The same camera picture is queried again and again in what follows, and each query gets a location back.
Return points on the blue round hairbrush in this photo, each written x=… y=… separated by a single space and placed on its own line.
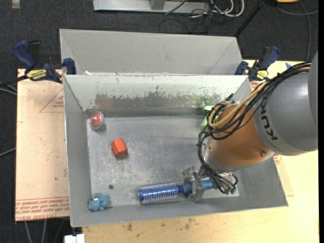
x=158 y=193

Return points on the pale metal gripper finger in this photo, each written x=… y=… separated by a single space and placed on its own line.
x=188 y=174
x=198 y=196

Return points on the red ball in clear dome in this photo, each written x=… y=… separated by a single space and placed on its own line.
x=96 y=120

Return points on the light green plastic piece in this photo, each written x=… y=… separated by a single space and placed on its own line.
x=205 y=118

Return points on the orange block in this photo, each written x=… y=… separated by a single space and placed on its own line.
x=119 y=147

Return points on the blue toy animal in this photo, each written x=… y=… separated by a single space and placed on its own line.
x=98 y=201

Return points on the grey metal bin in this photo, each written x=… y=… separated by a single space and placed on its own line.
x=157 y=145

